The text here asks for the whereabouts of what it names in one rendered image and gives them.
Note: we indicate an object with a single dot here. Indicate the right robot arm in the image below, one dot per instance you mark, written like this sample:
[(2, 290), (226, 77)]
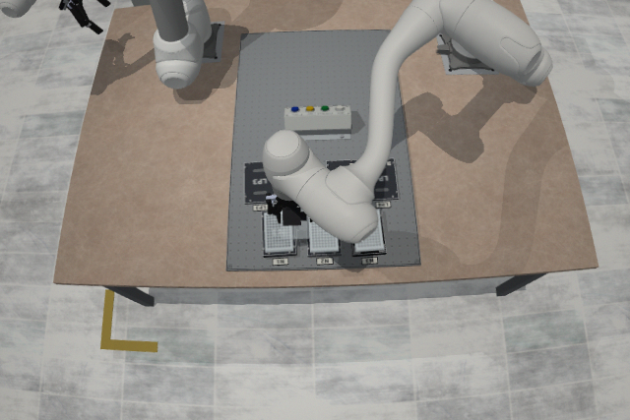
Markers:
[(177, 47)]

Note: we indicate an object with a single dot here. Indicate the white operator button panel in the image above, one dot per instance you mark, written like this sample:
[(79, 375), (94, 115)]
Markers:
[(319, 123)]

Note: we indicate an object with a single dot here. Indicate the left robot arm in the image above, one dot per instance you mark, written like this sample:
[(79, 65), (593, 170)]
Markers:
[(339, 200)]

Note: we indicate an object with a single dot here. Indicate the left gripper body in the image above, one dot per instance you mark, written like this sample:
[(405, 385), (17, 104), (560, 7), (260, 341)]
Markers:
[(287, 203)]

